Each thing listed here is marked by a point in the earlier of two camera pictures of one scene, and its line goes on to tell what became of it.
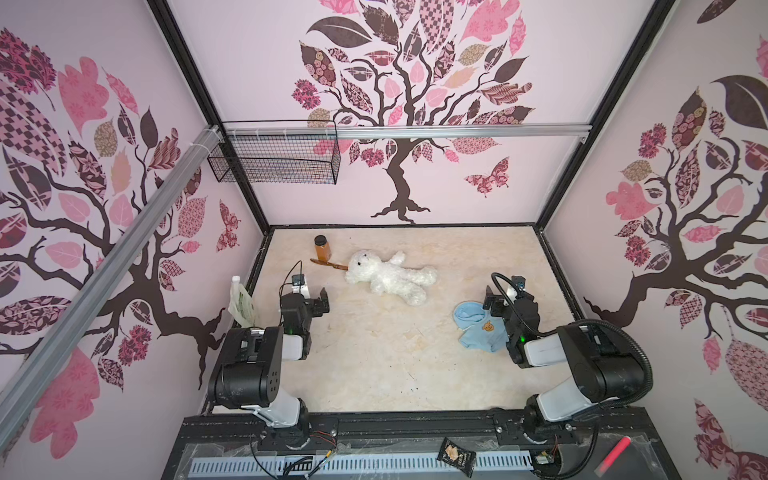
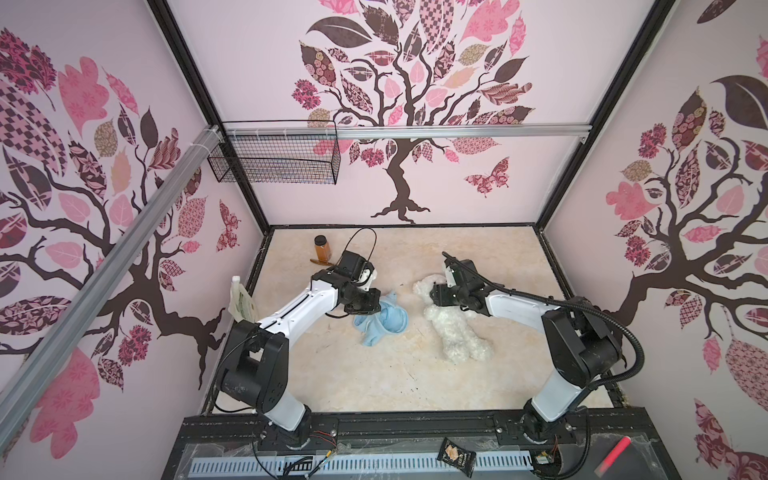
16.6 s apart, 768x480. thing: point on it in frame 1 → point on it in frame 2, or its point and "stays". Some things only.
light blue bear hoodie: (481, 329) → (392, 318)
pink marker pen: (613, 456) stays
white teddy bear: (391, 276) → (460, 338)
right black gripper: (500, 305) → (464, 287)
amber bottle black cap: (323, 248) stays
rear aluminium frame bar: (407, 130) stays
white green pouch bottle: (241, 305) stays
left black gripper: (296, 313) → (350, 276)
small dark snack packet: (456, 457) stays
